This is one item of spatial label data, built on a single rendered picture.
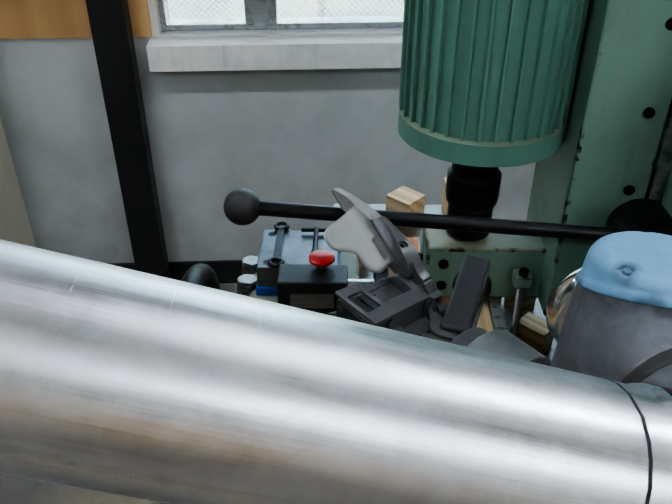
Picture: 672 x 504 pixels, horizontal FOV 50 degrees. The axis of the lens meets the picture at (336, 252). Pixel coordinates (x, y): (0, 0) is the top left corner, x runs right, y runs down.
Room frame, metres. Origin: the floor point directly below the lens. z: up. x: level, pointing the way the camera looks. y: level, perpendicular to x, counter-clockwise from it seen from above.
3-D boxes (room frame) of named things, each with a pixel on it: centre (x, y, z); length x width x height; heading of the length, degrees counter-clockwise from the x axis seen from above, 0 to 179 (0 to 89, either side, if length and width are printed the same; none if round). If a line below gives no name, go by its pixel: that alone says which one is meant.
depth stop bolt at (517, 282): (0.67, -0.21, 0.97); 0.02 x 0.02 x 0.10; 89
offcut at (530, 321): (0.79, -0.28, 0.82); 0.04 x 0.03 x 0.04; 46
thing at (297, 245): (0.72, 0.04, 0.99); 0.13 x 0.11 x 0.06; 179
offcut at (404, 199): (0.98, -0.11, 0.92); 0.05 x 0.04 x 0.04; 46
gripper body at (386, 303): (0.48, -0.06, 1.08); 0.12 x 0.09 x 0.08; 39
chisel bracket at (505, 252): (0.72, -0.17, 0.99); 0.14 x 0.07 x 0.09; 89
